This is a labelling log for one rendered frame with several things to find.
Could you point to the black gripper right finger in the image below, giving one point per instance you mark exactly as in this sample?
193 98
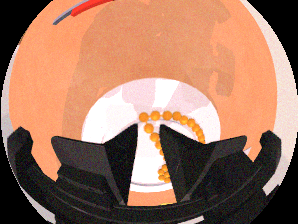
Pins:
188 160

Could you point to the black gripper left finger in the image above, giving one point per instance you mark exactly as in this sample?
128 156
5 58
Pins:
113 159

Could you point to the white round bead board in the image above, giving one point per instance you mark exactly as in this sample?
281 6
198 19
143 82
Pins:
122 107

